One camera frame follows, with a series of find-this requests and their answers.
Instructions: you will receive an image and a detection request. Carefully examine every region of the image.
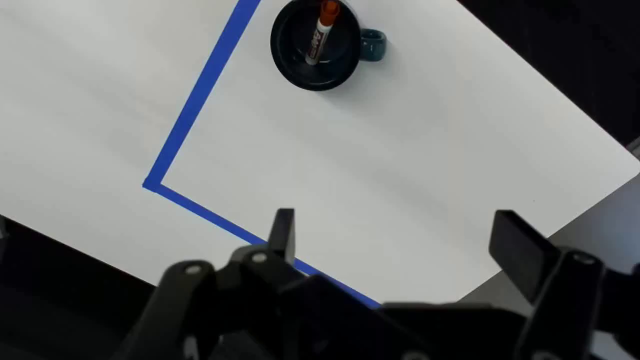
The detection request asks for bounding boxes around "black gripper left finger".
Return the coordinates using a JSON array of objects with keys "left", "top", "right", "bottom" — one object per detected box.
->
[{"left": 118, "top": 209, "right": 312, "bottom": 360}]

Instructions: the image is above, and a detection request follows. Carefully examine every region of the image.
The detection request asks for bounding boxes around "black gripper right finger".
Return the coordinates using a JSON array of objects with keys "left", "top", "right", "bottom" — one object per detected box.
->
[{"left": 487, "top": 209, "right": 607, "bottom": 360}]

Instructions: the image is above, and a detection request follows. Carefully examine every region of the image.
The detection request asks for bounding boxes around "red marker pen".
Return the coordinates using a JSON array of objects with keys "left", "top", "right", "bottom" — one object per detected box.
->
[{"left": 303, "top": 0, "right": 342, "bottom": 68}]

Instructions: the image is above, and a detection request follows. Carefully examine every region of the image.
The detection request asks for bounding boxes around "blue tape strip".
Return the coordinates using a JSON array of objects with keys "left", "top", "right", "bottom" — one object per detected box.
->
[
  {"left": 140, "top": 178, "right": 384, "bottom": 311},
  {"left": 140, "top": 0, "right": 263, "bottom": 192}
]

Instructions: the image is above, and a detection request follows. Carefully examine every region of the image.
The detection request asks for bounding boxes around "dark blue mug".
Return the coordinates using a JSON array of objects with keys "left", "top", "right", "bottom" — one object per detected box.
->
[{"left": 267, "top": 0, "right": 389, "bottom": 94}]

